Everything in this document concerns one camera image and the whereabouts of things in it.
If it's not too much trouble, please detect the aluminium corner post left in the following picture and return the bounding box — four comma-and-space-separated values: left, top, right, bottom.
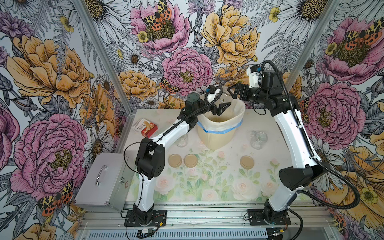
74, 1, 134, 117

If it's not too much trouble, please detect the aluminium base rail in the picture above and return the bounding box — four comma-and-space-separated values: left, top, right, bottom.
76, 201, 342, 240

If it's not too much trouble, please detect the glass jar with tea leaves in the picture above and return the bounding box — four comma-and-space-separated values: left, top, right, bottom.
250, 131, 268, 150

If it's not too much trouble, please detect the red white bandage box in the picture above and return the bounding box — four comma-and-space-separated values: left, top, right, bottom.
132, 118, 158, 139

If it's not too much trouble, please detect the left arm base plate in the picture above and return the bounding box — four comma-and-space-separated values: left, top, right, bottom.
124, 210, 168, 227

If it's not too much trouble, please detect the aluminium corner post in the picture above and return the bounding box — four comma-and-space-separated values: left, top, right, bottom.
285, 0, 341, 92
74, 1, 134, 117

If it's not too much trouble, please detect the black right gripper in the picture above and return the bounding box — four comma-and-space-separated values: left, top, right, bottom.
227, 82, 269, 104

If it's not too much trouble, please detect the aluminium corner post right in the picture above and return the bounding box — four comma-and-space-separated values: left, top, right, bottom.
285, 0, 341, 92

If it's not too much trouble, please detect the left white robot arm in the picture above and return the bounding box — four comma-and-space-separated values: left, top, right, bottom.
127, 85, 231, 226

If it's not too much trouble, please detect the beige trash bin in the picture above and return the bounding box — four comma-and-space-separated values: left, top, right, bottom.
197, 123, 236, 150

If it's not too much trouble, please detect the beige jar lid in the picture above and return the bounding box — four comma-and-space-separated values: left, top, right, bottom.
240, 156, 255, 170
184, 154, 198, 168
168, 154, 183, 168

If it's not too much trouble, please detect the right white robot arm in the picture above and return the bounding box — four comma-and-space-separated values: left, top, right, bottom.
228, 60, 361, 224

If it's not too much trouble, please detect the silver metal case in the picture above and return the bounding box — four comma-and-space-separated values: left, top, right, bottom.
75, 153, 134, 213

